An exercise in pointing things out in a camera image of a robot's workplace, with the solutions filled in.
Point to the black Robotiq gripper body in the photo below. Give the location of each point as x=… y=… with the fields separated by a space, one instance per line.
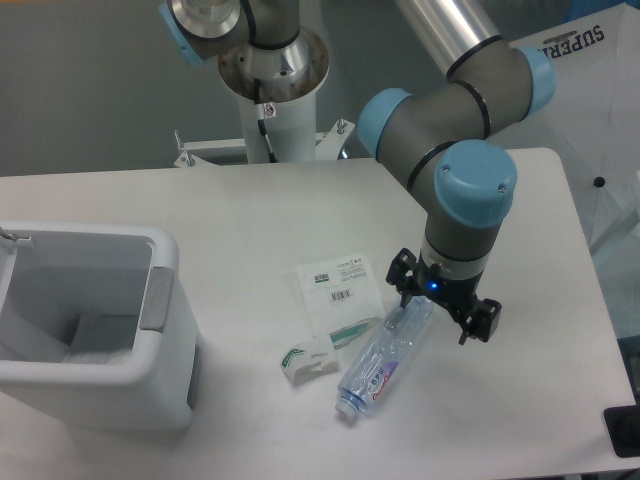
x=456 y=296

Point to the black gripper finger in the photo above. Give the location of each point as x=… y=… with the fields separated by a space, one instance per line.
x=401 y=275
x=481 y=321

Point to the white plastic wrapper with barcode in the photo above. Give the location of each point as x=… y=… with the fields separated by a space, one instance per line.
x=342 y=302

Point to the clear crushed plastic water bottle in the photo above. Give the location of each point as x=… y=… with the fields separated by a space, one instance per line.
x=389 y=347

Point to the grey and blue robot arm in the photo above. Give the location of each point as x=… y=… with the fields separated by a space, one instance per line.
x=437 y=147

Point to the white trash can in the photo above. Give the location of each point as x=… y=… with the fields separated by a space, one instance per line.
x=96 y=328

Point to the black device at table edge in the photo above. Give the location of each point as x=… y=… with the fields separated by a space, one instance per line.
x=622 y=424

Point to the white Superior umbrella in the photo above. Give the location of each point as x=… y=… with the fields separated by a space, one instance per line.
x=592 y=123

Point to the white robot pedestal with base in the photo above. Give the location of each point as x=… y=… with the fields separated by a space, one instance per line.
x=276 y=93

